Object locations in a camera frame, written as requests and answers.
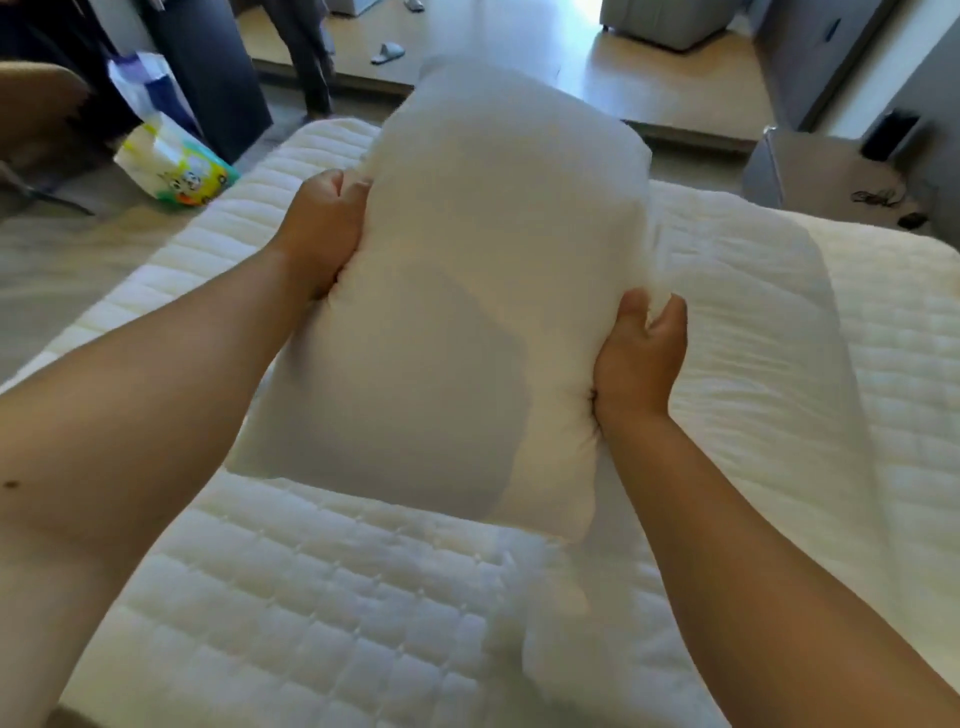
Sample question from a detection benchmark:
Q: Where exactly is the person's left hand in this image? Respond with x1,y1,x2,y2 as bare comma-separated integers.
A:
268,168,375,303

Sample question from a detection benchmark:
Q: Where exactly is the person's right hand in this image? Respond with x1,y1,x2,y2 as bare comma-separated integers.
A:
592,288,690,438

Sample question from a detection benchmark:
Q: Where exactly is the white pillow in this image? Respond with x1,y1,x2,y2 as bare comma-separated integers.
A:
225,56,658,543

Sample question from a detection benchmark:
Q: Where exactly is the person's right forearm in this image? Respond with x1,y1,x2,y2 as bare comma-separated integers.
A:
598,411,960,728

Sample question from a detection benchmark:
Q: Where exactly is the person's left forearm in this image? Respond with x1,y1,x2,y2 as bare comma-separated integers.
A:
0,244,318,601

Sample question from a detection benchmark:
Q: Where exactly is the white pillowcase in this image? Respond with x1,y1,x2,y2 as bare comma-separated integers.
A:
517,198,901,706

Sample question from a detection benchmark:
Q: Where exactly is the colourful printed plastic packet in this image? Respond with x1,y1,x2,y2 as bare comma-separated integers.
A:
113,112,241,209

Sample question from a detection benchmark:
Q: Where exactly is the dark cabinet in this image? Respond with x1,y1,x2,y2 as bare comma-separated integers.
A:
138,0,274,165

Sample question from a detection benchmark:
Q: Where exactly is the grey bedside table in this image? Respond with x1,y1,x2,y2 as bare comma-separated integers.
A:
741,126,939,235

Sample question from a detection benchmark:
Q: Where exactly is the white and blue shopping bag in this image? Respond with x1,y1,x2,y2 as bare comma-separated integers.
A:
107,51,202,138

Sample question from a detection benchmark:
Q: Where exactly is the grey sofa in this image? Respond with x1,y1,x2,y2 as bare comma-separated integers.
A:
598,0,745,52

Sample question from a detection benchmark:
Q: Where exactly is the black bin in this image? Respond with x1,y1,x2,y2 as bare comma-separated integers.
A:
861,109,924,162

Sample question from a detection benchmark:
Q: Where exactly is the grey wardrobe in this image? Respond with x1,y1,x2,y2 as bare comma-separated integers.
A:
750,0,905,132

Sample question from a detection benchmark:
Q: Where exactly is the brown chair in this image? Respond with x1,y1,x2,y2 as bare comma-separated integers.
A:
0,61,99,219

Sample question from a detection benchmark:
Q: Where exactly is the white quilted mattress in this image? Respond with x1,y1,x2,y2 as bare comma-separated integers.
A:
0,116,960,728

